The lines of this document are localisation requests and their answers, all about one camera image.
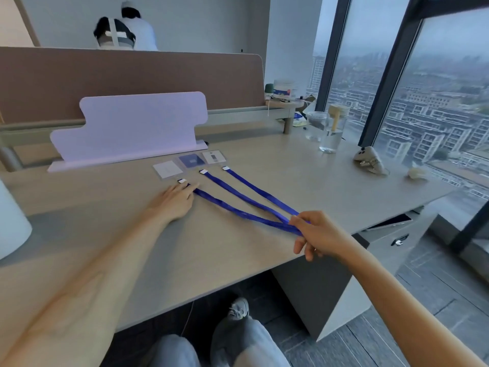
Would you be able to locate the person's left hand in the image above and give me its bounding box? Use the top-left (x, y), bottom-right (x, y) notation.
top-left (147, 182), bottom-right (200, 225)

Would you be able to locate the grey drawer cabinet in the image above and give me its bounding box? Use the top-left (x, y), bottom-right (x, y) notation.
top-left (272, 204), bottom-right (439, 343)

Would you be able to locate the white card badge holder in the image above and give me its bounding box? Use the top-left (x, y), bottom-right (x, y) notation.
top-left (153, 162), bottom-right (185, 179)

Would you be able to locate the dark window frame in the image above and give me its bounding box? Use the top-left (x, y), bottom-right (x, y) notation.
top-left (315, 0), bottom-right (489, 257)

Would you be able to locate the blue lanyard with clip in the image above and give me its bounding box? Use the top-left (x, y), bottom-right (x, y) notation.
top-left (199, 169), bottom-right (300, 228)
top-left (178, 179), bottom-right (304, 237)
top-left (222, 166), bottom-right (302, 220)

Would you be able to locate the grey desk rail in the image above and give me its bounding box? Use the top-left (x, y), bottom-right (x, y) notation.
top-left (0, 105), bottom-right (285, 173)

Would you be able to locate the person's right leg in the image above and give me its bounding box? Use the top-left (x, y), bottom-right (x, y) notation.
top-left (210, 316), bottom-right (295, 367)

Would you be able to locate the person's right forearm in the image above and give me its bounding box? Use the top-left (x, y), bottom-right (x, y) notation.
top-left (344, 241), bottom-right (489, 367)

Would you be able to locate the white cable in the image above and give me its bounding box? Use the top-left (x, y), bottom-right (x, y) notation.
top-left (180, 300), bottom-right (195, 338)

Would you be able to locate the clear plastic cup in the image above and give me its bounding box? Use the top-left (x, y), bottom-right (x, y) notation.
top-left (306, 111), bottom-right (329, 142)

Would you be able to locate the lavender plastic stand board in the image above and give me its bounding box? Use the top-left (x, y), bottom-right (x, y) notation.
top-left (47, 91), bottom-right (209, 173)

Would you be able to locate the brown desk partition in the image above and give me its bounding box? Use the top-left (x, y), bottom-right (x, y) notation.
top-left (0, 46), bottom-right (265, 125)

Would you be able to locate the person's left leg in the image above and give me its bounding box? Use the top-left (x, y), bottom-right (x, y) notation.
top-left (142, 334), bottom-right (202, 367)

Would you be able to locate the wooden desk shelf riser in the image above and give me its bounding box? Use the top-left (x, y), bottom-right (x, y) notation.
top-left (265, 98), bottom-right (306, 134)

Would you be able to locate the white paper roll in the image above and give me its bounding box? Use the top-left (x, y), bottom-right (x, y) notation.
top-left (0, 179), bottom-right (33, 261)

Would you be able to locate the person's left forearm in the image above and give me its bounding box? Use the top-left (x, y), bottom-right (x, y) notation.
top-left (0, 211), bottom-right (174, 367)

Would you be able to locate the crumpled white tissue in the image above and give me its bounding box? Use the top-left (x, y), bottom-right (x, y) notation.
top-left (406, 167), bottom-right (431, 182)

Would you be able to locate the white lidded jar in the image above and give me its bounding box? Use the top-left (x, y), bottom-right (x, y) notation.
top-left (273, 80), bottom-right (298, 101)

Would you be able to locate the person's leg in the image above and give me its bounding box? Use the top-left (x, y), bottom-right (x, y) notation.
top-left (142, 334), bottom-right (202, 367)
top-left (210, 316), bottom-right (295, 367)

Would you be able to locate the grey sneaker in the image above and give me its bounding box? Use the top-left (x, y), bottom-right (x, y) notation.
top-left (228, 297), bottom-right (250, 322)

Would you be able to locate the blue card badge holder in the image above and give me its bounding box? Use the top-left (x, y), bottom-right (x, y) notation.
top-left (178, 153), bottom-right (205, 169)

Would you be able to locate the white handheld controller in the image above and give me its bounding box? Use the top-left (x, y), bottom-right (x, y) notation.
top-left (353, 146), bottom-right (387, 176)

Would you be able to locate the glass bottle with wooden lid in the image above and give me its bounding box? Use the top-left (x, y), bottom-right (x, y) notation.
top-left (319, 104), bottom-right (351, 154)

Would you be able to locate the person's right hand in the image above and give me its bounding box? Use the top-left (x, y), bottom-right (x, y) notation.
top-left (289, 211), bottom-right (358, 263)

